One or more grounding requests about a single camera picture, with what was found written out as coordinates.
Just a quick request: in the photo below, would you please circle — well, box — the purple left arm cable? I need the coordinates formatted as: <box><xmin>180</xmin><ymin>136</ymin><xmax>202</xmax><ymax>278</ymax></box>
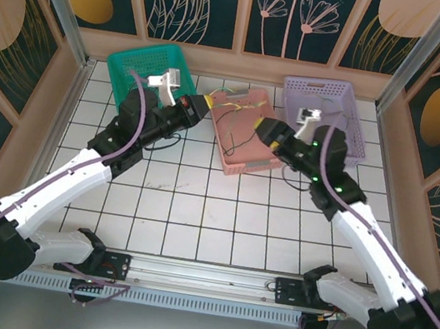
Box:
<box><xmin>0</xmin><ymin>47</ymin><xmax>167</xmax><ymax>314</ymax></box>

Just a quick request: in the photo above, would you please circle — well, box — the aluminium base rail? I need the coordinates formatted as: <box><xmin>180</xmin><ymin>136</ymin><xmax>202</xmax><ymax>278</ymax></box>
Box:
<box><xmin>0</xmin><ymin>225</ymin><xmax>378</xmax><ymax>326</ymax></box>

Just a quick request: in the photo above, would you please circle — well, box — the aluminium side rail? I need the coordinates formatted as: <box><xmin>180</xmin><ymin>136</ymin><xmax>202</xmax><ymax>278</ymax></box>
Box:
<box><xmin>2</xmin><ymin>50</ymin><xmax>97</xmax><ymax>241</ymax></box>
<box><xmin>346</xmin><ymin>106</ymin><xmax>438</xmax><ymax>295</ymax></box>

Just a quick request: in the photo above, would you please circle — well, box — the pink perforated plastic basket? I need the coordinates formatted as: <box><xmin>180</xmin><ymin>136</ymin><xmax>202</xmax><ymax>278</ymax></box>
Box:
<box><xmin>195</xmin><ymin>77</ymin><xmax>296</xmax><ymax>186</ymax></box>

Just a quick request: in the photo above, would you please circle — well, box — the slotted grey cable duct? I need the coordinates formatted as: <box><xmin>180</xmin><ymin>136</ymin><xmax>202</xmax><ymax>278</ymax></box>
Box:
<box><xmin>0</xmin><ymin>262</ymin><xmax>306</xmax><ymax>329</ymax></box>

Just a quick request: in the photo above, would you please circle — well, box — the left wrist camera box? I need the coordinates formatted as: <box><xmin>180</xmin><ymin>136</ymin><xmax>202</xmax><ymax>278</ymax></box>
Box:
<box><xmin>143</xmin><ymin>63</ymin><xmax>185</xmax><ymax>107</ymax></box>

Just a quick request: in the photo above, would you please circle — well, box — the yellow cable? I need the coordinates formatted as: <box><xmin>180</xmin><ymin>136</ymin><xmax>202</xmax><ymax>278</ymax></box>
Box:
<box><xmin>210</xmin><ymin>91</ymin><xmax>269</xmax><ymax>118</ymax></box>
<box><xmin>213</xmin><ymin>85</ymin><xmax>242</xmax><ymax>100</ymax></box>

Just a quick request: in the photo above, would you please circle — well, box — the teal perforated plastic basket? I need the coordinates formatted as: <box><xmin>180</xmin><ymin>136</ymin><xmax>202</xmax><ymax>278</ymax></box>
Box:
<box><xmin>97</xmin><ymin>33</ymin><xmax>206</xmax><ymax>127</ymax></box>

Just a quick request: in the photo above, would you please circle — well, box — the lavender perforated plastic basket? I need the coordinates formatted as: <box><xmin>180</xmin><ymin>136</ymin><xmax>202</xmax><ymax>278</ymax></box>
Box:
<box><xmin>270</xmin><ymin>71</ymin><xmax>380</xmax><ymax>172</ymax></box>

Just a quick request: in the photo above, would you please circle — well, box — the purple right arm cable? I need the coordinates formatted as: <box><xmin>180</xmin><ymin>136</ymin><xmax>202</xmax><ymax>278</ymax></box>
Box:
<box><xmin>288</xmin><ymin>112</ymin><xmax>440</xmax><ymax>329</ymax></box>

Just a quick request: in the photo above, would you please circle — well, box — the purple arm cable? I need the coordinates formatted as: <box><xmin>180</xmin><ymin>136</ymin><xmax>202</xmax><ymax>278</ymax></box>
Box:
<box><xmin>288</xmin><ymin>112</ymin><xmax>440</xmax><ymax>329</ymax></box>
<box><xmin>0</xmin><ymin>47</ymin><xmax>167</xmax><ymax>314</ymax></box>

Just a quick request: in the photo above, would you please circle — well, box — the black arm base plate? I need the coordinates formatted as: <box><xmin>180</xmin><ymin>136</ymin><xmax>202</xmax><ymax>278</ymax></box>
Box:
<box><xmin>271</xmin><ymin>275</ymin><xmax>322</xmax><ymax>312</ymax></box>
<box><xmin>52</xmin><ymin>242</ymin><xmax>134</xmax><ymax>284</ymax></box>

